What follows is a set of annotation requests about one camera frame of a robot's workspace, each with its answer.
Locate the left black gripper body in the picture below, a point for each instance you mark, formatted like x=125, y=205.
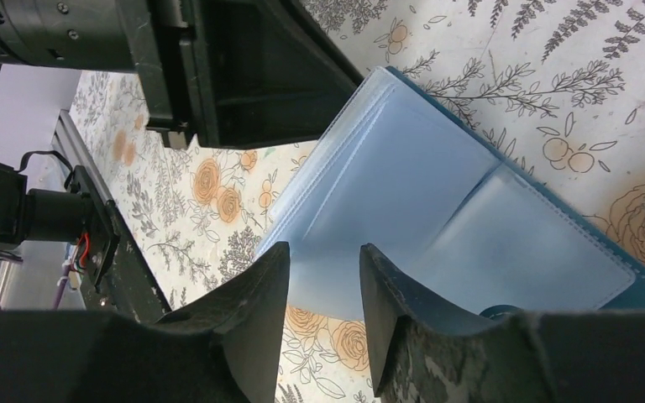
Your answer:
x=139, y=37

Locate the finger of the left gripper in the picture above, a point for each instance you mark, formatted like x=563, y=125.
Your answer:
x=262, y=73

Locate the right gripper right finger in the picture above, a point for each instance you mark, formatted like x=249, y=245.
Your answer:
x=424, y=348

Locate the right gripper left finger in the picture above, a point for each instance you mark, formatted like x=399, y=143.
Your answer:
x=223, y=347

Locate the blue leather card holder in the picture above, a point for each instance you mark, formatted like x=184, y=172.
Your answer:
x=398, y=170

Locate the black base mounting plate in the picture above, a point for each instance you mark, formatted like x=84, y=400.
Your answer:
x=117, y=277

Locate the floral patterned table mat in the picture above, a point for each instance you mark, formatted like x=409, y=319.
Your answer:
x=558, y=87

